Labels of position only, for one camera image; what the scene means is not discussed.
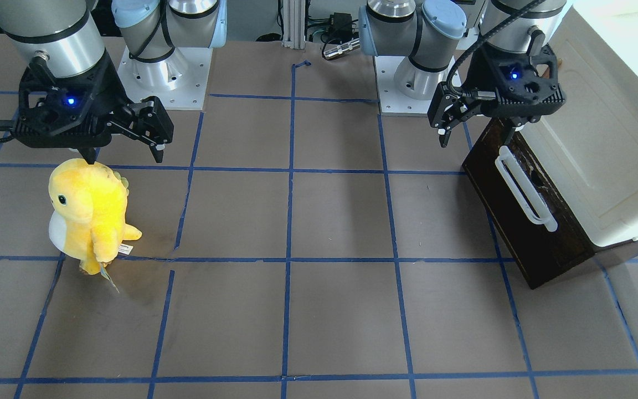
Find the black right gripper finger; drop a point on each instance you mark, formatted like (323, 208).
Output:
(89, 154)
(156, 126)

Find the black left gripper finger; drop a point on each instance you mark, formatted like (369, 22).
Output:
(445, 112)
(509, 126)

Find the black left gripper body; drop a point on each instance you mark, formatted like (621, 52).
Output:
(477, 73)

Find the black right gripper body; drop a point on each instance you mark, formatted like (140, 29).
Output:
(109, 84)

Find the white drawer handle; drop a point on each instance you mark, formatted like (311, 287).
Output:
(531, 202)

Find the dark brown wooden drawer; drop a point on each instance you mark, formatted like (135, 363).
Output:
(540, 255)

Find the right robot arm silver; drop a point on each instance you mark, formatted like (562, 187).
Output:
(65, 34)

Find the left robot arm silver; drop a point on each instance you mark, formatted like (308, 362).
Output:
(430, 33)

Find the yellow plush dinosaur toy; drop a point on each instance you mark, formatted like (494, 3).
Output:
(89, 221)

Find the cream white plastic cabinet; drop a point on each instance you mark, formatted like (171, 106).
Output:
(589, 148)

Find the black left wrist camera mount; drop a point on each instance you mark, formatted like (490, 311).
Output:
(524, 86)

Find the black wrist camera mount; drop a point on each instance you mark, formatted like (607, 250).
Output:
(524, 86)
(68, 112)

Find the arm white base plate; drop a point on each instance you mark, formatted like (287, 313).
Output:
(180, 81)
(405, 90)

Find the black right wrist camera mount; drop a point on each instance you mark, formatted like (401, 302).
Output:
(68, 112)

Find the aluminium frame post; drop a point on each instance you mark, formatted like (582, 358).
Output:
(294, 24)

